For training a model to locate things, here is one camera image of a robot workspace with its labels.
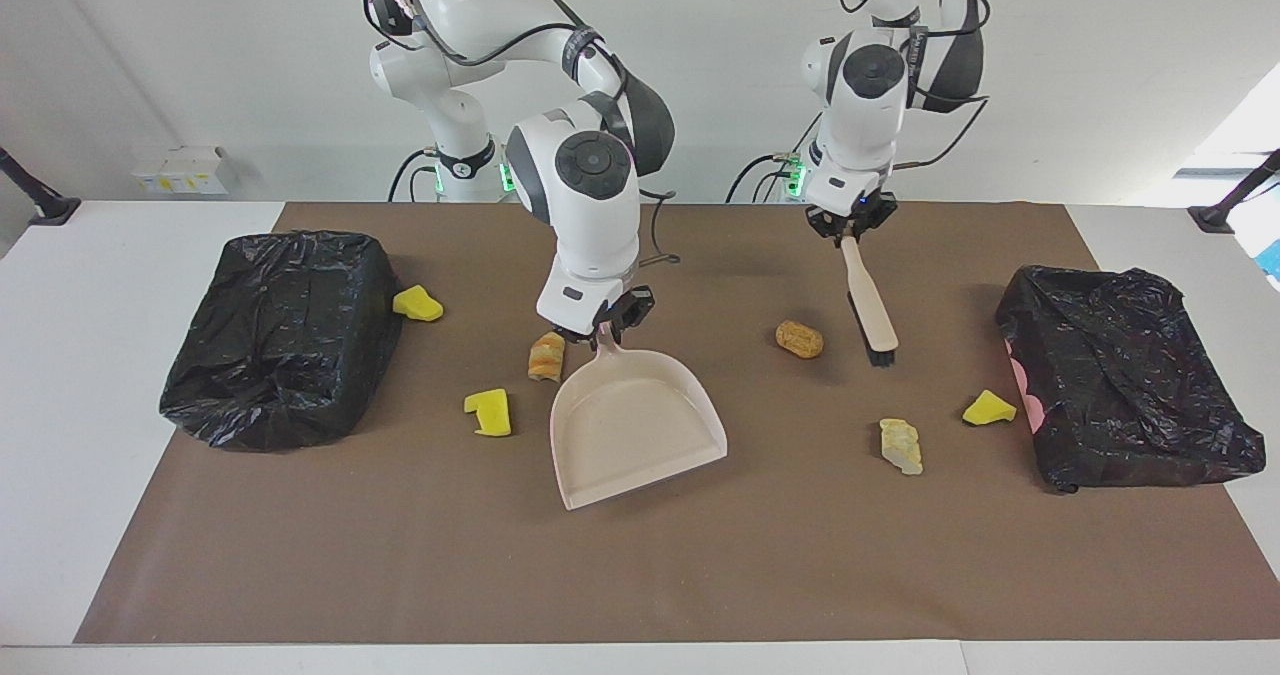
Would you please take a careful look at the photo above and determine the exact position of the striped croissant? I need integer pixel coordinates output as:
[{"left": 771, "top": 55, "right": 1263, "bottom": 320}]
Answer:
[{"left": 528, "top": 331, "right": 567, "bottom": 384}]

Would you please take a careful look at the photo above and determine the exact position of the beige brush with black bristles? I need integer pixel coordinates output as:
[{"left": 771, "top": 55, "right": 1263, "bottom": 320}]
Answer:
[{"left": 838, "top": 235, "right": 899, "bottom": 369}]

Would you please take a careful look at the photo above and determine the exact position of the beige plastic dustpan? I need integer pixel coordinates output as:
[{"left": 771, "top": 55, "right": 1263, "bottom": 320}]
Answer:
[{"left": 550, "top": 323, "right": 728, "bottom": 512}]

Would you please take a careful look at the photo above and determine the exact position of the brown oval cookie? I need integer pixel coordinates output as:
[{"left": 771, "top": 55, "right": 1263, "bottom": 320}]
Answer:
[{"left": 775, "top": 320, "right": 826, "bottom": 360}]

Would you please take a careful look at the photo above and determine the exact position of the yellow notched sponge block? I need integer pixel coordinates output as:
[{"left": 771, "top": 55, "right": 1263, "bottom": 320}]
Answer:
[{"left": 464, "top": 388, "right": 513, "bottom": 438}]

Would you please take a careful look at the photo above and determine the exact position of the yellow stepped sponge piece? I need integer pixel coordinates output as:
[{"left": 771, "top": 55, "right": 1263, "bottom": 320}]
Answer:
[{"left": 392, "top": 284, "right": 445, "bottom": 323}]

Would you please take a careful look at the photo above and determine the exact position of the pale bread piece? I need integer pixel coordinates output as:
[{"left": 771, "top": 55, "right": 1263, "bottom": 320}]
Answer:
[{"left": 879, "top": 417, "right": 925, "bottom": 477}]

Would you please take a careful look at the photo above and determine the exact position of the yellow sponge wedge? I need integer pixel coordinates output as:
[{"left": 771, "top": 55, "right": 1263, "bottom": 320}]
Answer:
[{"left": 962, "top": 389, "right": 1018, "bottom": 427}]

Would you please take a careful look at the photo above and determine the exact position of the pink bin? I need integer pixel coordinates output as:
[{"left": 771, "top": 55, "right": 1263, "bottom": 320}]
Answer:
[{"left": 1008, "top": 353, "right": 1046, "bottom": 434}]

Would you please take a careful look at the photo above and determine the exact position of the right black-lined bin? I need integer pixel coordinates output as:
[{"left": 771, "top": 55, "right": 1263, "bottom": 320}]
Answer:
[{"left": 160, "top": 230, "right": 406, "bottom": 453}]

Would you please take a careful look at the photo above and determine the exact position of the black-lined bin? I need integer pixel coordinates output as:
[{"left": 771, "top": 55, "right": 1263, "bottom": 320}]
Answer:
[
  {"left": 995, "top": 265, "right": 1266, "bottom": 494},
  {"left": 160, "top": 230, "right": 406, "bottom": 453}
]

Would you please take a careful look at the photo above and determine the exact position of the left black-lined bin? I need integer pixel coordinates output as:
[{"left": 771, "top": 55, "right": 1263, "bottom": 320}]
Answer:
[{"left": 995, "top": 265, "right": 1266, "bottom": 494}]

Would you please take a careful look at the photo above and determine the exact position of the brown table mat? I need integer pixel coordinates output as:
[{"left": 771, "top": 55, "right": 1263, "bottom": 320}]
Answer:
[{"left": 75, "top": 202, "right": 1280, "bottom": 646}]

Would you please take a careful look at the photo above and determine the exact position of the black angled support stand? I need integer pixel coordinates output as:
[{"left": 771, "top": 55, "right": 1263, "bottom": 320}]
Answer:
[
  {"left": 0, "top": 147, "right": 81, "bottom": 226},
  {"left": 1188, "top": 150, "right": 1280, "bottom": 234}
]

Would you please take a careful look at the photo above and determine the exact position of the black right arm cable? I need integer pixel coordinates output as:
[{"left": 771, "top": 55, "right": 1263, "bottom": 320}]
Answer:
[{"left": 360, "top": 0, "right": 681, "bottom": 268}]

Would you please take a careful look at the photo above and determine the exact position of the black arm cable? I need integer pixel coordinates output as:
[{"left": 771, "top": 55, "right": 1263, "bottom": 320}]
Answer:
[
  {"left": 838, "top": 0, "right": 991, "bottom": 171},
  {"left": 360, "top": 0, "right": 681, "bottom": 268}
]

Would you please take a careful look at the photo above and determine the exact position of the black base cable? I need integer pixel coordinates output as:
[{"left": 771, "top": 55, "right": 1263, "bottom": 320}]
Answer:
[
  {"left": 388, "top": 150, "right": 441, "bottom": 203},
  {"left": 725, "top": 153, "right": 801, "bottom": 204}
]

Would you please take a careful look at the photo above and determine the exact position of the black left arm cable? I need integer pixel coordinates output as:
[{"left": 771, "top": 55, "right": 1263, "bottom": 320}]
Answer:
[{"left": 838, "top": 0, "right": 991, "bottom": 171}]

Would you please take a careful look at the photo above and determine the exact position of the white wall socket box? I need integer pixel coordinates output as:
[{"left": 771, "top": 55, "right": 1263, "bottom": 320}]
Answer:
[{"left": 130, "top": 145, "right": 233, "bottom": 196}]

